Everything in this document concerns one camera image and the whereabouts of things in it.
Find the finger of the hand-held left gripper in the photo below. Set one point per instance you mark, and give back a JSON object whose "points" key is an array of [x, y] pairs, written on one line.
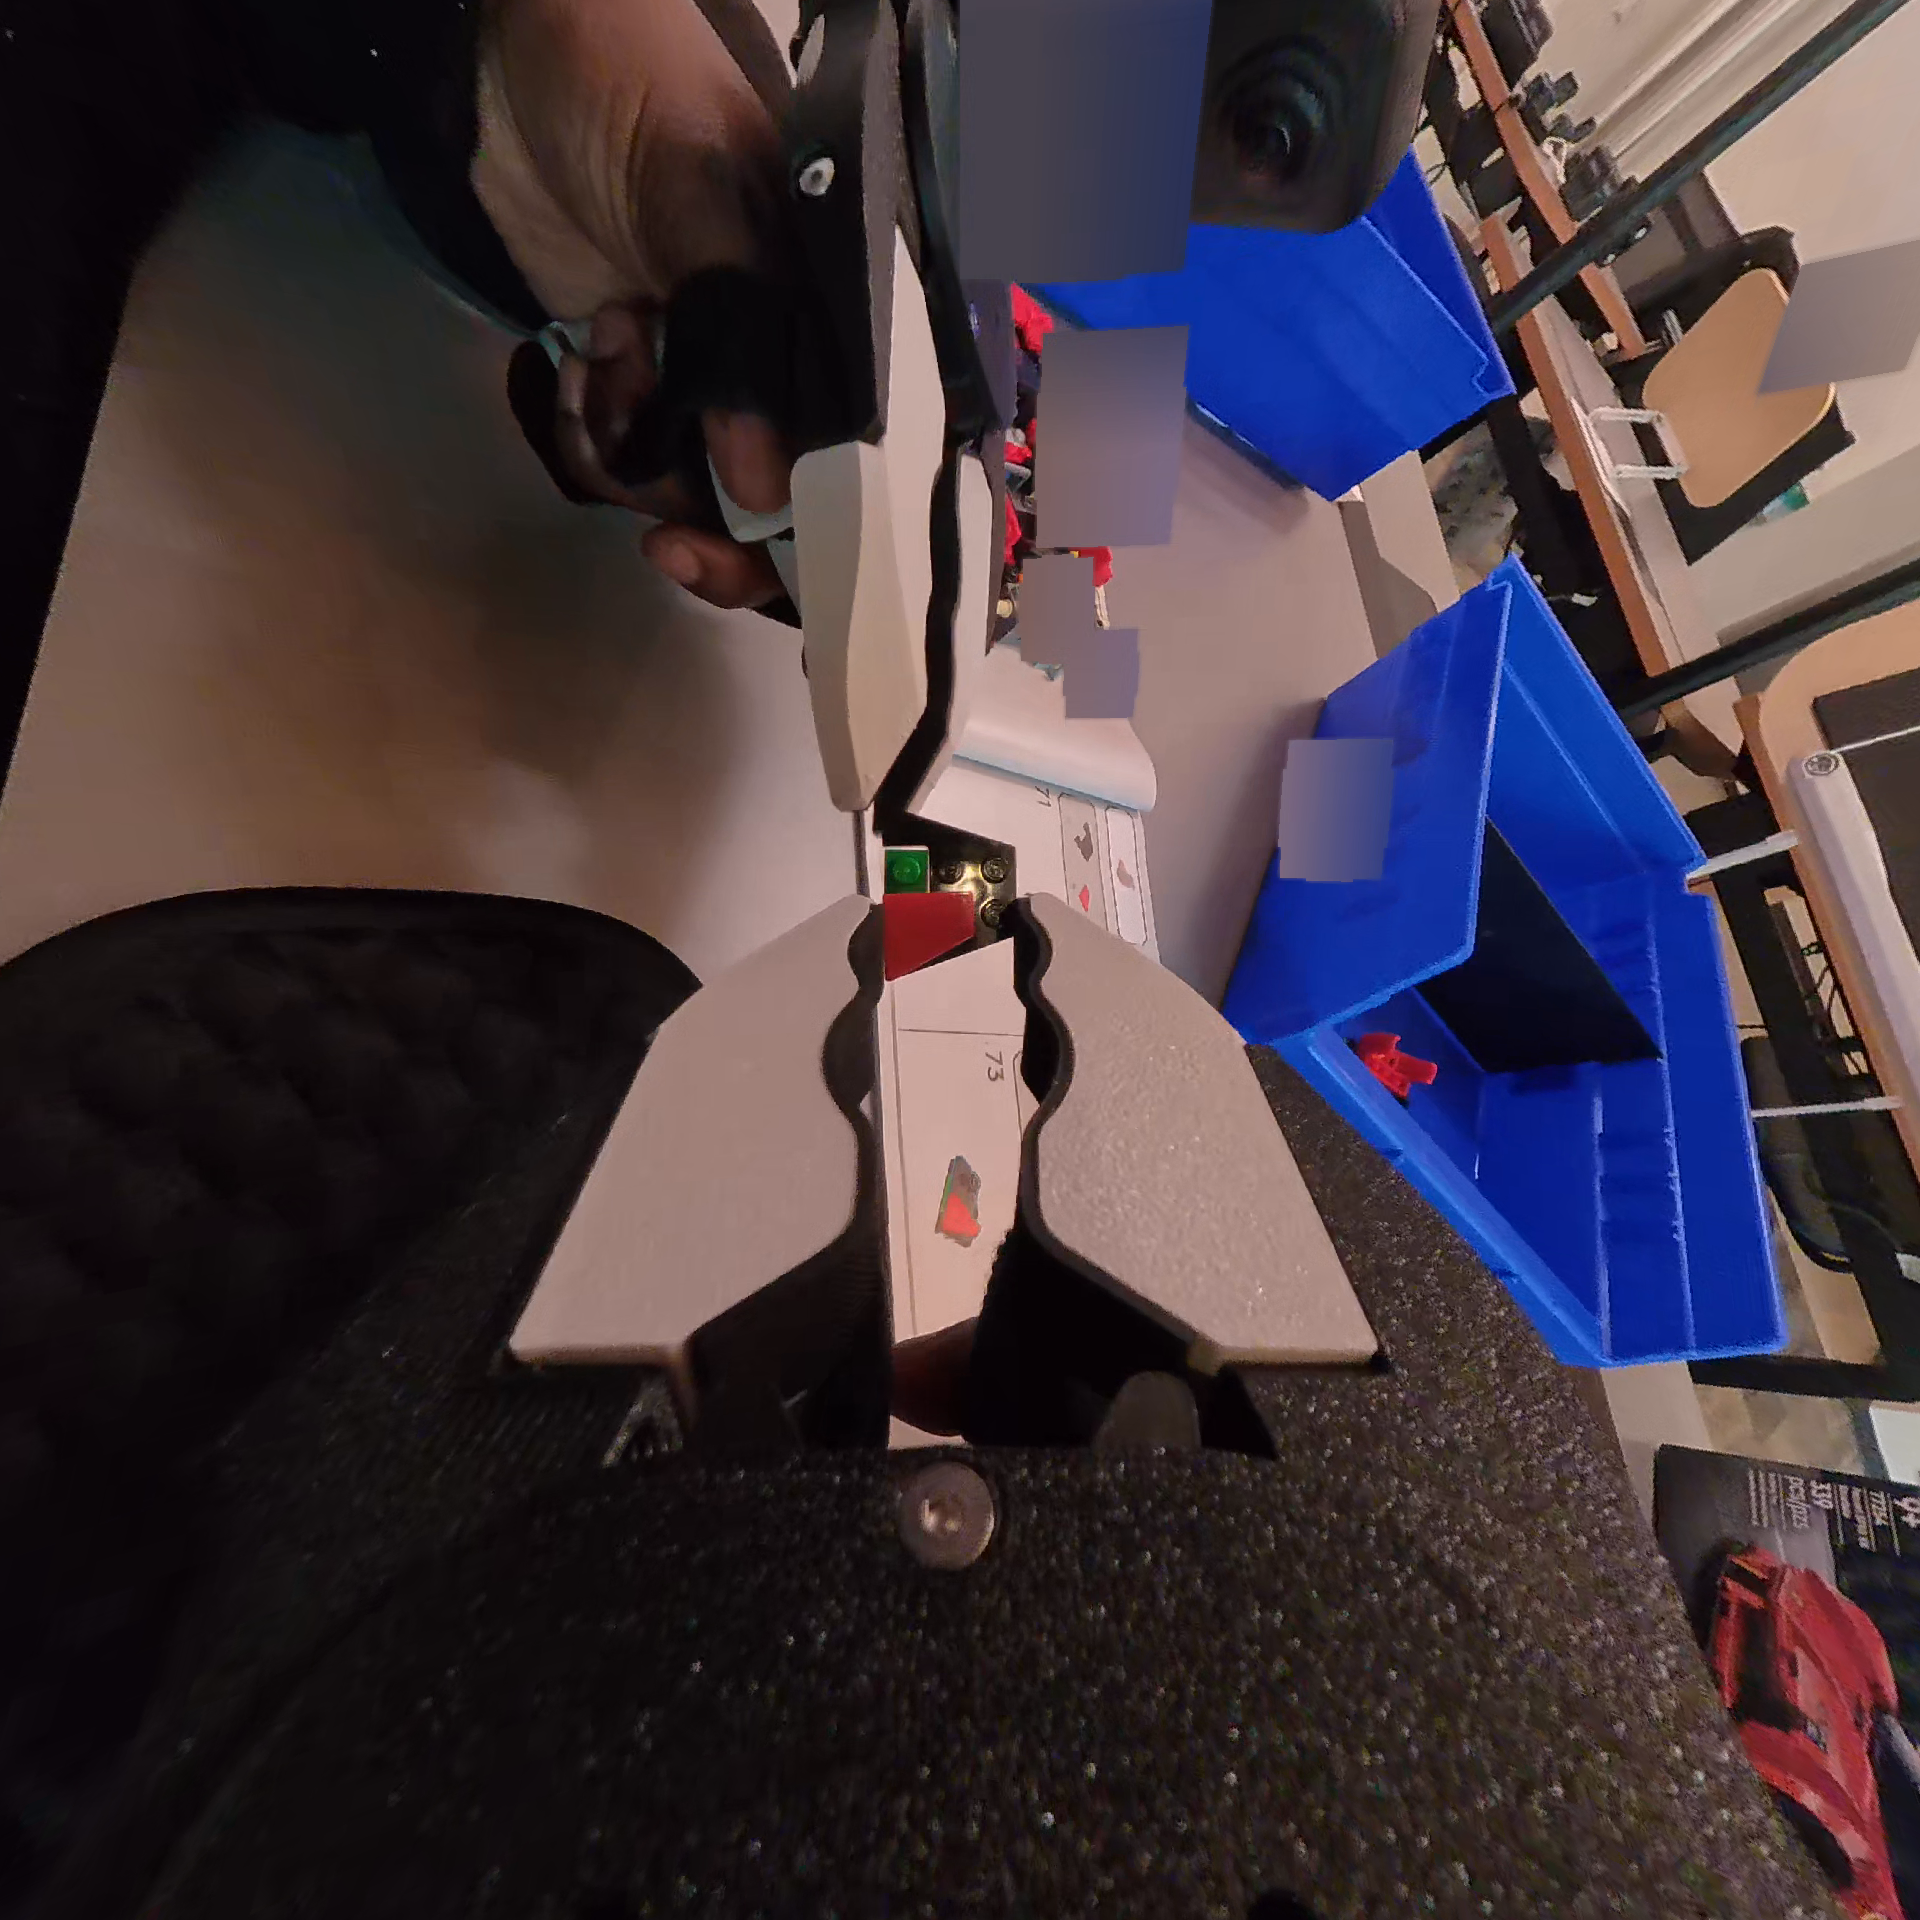
{"points": [[978, 557], [863, 629]]}

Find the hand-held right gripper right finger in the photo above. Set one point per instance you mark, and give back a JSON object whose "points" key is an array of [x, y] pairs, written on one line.
{"points": [[1184, 1185]]}

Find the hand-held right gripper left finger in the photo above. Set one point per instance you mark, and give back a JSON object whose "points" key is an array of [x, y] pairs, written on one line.
{"points": [[704, 1172]]}

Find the black and green brick assembly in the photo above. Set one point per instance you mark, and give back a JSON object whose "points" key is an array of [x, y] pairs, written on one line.
{"points": [[974, 885]]}

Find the red wedge toy brick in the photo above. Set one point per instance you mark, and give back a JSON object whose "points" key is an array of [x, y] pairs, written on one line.
{"points": [[918, 938]]}

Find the blue divided plastic bin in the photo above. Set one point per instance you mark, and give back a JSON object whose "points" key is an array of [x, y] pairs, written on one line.
{"points": [[1651, 1199]]}

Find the person's left forearm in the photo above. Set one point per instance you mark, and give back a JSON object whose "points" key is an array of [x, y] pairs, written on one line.
{"points": [[301, 59]]}

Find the person's left hand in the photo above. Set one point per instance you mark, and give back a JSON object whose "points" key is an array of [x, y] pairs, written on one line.
{"points": [[630, 167]]}

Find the red toy brick car model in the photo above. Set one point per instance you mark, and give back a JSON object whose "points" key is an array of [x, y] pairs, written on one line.
{"points": [[1023, 315]]}

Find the red pronged toy brick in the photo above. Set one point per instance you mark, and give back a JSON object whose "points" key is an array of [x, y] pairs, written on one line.
{"points": [[1396, 1060]]}

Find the white instruction booklet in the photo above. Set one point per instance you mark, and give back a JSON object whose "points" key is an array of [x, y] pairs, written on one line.
{"points": [[960, 1082]]}

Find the wooden background desk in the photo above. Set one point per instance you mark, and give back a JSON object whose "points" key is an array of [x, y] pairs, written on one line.
{"points": [[1574, 375]]}

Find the wooden side table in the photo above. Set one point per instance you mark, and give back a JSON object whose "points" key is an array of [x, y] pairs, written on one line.
{"points": [[1858, 899]]}

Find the wooden seat chair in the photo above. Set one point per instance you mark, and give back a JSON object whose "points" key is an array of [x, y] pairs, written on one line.
{"points": [[1709, 406]]}

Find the toy box with car print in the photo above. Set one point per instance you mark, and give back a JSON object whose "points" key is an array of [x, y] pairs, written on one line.
{"points": [[1786, 1651]]}

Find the black metal pole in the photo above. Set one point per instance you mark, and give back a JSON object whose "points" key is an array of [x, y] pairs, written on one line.
{"points": [[1769, 661], [1651, 194]]}

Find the person's black sweater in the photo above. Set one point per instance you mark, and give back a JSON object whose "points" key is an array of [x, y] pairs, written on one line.
{"points": [[59, 526]]}

